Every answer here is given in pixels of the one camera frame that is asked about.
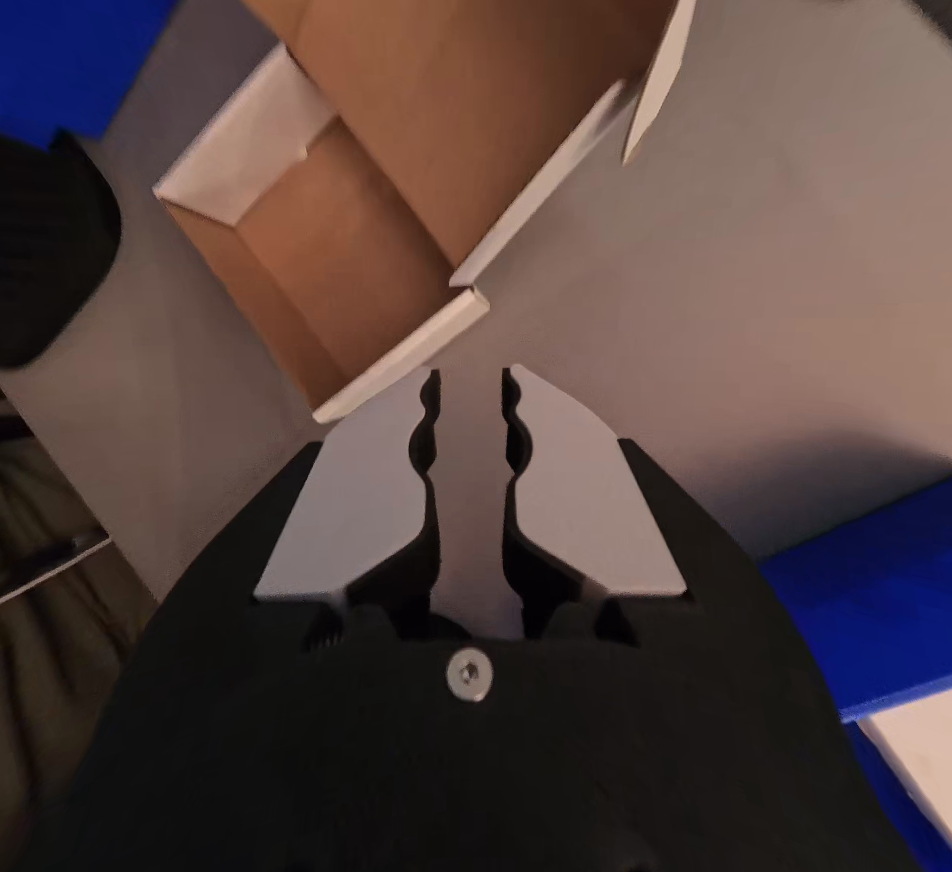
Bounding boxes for person's olive trousers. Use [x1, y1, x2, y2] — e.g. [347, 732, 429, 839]
[0, 396, 161, 872]

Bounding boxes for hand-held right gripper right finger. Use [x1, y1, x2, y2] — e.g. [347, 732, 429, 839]
[502, 364, 687, 601]

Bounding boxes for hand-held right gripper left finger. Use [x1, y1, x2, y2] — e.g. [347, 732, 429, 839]
[254, 366, 443, 611]

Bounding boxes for white flat sheet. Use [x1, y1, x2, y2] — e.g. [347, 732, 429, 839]
[855, 699, 952, 822]

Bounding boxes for blue plastic bin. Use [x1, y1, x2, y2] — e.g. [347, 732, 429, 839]
[0, 0, 203, 140]
[757, 478, 952, 872]

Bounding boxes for white cardboard box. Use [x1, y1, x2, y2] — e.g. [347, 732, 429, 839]
[152, 0, 952, 427]

